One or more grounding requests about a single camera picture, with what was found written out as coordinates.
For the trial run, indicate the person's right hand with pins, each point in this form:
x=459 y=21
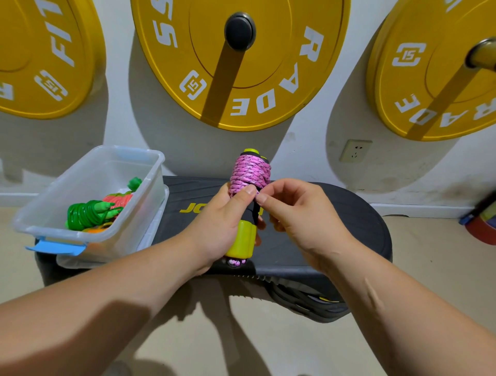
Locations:
x=310 y=217

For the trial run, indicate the person's left hand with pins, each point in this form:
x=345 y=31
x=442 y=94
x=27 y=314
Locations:
x=213 y=228

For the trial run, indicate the clear plastic storage bin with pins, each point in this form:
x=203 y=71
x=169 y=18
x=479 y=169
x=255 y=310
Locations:
x=66 y=194

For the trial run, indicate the person's left forearm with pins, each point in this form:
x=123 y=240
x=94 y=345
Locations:
x=77 y=321

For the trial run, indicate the person's right forearm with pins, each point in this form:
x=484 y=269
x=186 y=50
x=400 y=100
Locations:
x=426 y=314

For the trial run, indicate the person's left grey shoe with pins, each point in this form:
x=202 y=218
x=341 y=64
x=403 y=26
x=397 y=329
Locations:
x=118 y=369

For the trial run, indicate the black aerobic step platform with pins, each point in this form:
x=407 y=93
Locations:
x=310 y=256

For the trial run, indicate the translucent plastic lid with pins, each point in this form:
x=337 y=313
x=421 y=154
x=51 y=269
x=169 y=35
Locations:
x=161 y=217

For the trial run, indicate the large yellow weight plate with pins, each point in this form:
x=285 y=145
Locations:
x=279 y=74

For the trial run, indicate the blue plastic piece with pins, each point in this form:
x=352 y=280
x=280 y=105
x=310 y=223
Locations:
x=56 y=247

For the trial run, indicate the red fire extinguisher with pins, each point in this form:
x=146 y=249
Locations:
x=482 y=221

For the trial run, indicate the black plate peg cap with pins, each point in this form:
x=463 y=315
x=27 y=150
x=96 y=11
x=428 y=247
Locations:
x=240 y=31

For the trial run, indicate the white wall socket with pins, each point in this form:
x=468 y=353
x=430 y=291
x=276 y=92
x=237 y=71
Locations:
x=356 y=150

